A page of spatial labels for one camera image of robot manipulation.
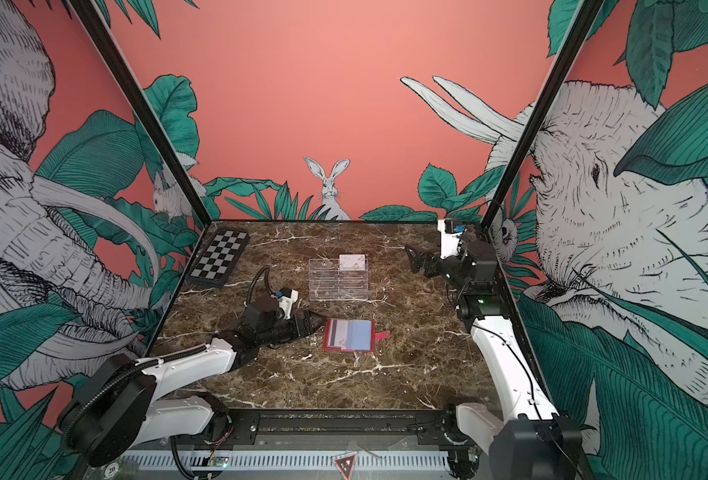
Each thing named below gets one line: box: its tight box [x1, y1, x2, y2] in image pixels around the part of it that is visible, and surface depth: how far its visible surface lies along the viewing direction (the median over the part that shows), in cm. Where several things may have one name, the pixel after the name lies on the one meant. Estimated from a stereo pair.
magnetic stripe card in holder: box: [328, 318, 348, 350], surface depth 92 cm
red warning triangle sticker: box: [334, 454, 357, 480], surface depth 70 cm
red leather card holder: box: [323, 318, 391, 352], surface depth 92 cm
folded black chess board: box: [186, 229, 250, 288], surface depth 106 cm
